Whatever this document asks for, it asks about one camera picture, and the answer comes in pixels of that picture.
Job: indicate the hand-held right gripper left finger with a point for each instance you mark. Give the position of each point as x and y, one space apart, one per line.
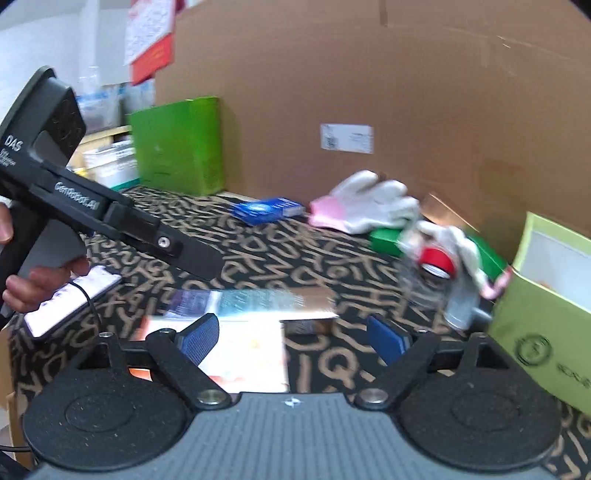
202 339

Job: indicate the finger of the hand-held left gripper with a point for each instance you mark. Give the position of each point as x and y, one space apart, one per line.
184 251

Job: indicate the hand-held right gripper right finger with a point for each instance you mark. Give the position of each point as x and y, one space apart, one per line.
385 339

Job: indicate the white glove with pink cuff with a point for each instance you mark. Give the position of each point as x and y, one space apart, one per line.
374 201
466 251

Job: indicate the light green box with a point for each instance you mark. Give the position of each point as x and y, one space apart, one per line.
540 323

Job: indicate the person's left hand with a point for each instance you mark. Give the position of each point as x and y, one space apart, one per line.
41 286

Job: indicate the white paper booklet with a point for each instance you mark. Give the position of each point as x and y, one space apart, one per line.
244 355

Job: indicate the glossy magazine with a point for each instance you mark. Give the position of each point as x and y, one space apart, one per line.
258 302

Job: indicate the clear plastic containers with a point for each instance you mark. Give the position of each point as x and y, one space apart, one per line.
101 104

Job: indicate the stack of white boxes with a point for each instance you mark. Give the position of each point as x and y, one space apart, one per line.
111 161

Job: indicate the clear jar with red lid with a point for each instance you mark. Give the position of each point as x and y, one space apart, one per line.
429 277

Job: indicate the grey bottle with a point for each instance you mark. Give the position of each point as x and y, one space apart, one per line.
461 307

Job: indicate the small blue box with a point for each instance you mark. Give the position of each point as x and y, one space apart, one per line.
268 210

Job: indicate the flat green box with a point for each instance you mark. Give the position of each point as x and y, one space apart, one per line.
487 259
385 241

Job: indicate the black letter-patterned cloth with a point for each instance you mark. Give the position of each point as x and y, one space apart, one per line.
286 249

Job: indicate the tall green box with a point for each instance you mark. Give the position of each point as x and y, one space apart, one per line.
175 143

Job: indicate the smartphone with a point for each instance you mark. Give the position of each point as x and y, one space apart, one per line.
51 314

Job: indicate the white shipping label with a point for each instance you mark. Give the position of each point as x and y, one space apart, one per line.
346 138

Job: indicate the large brown cardboard box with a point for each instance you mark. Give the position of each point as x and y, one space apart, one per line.
392 83

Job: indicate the red and white wall poster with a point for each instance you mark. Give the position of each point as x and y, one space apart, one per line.
150 41

